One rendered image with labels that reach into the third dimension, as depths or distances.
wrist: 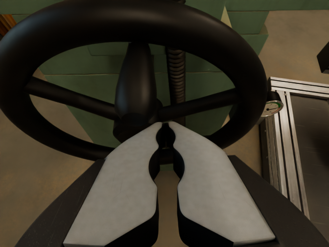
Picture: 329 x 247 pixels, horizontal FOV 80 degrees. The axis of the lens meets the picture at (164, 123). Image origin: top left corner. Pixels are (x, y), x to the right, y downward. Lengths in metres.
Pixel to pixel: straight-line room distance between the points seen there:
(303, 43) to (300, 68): 0.29
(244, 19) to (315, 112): 0.90
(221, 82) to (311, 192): 0.67
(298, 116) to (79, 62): 1.00
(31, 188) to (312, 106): 1.46
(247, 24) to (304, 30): 1.74
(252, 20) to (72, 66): 0.34
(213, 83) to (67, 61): 0.31
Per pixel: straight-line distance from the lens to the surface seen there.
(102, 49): 0.28
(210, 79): 0.46
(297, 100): 1.22
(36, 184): 1.23
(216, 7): 0.24
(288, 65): 1.72
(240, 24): 0.38
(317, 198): 1.01
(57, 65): 0.46
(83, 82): 0.48
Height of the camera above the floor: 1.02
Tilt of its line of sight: 60 degrees down
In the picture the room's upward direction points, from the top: straight up
